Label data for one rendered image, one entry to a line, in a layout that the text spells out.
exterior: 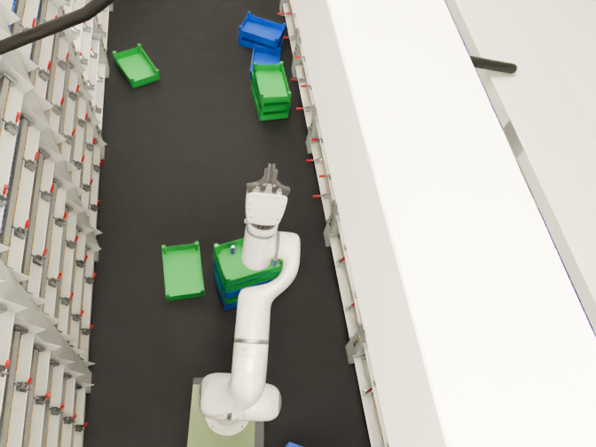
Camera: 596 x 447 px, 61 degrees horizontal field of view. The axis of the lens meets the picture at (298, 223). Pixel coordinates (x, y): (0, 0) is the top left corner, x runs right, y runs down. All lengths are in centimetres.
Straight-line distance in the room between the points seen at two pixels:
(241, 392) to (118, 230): 188
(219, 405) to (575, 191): 101
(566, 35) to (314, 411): 194
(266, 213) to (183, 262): 166
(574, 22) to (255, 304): 119
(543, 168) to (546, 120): 16
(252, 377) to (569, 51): 120
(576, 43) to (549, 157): 46
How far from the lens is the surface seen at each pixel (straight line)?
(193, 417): 225
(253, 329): 131
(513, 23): 161
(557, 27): 168
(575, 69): 156
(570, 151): 133
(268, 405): 147
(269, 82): 353
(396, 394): 19
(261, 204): 125
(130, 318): 280
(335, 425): 268
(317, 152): 323
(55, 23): 114
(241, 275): 250
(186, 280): 284
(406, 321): 17
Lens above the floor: 259
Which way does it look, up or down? 58 degrees down
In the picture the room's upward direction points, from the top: 15 degrees clockwise
